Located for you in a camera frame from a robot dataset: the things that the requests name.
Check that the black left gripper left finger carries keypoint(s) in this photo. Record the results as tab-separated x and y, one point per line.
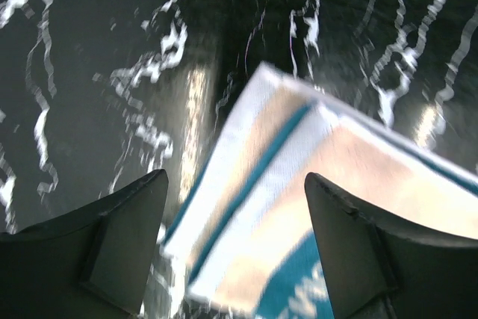
92	262

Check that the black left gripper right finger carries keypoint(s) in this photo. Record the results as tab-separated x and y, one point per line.
379	265

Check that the teal Doraemon towel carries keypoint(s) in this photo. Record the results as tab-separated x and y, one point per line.
245	232

